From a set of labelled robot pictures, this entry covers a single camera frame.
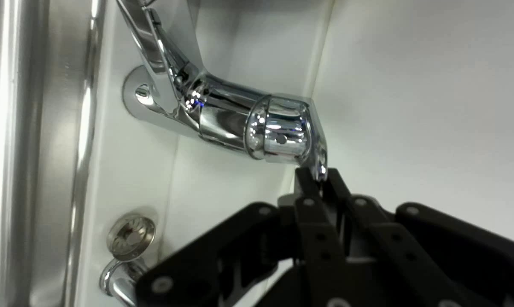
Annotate stainless steel sink basin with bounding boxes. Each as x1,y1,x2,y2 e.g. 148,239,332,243
0,0,107,307

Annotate small chrome side tap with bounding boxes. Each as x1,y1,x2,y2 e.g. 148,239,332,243
97,209,158,307

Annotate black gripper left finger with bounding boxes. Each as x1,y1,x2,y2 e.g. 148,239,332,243
133,166,349,307

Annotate chrome sink faucet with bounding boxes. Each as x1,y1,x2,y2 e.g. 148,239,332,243
114,0,331,185

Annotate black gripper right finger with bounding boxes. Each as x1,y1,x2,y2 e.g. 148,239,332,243
322,168,514,307

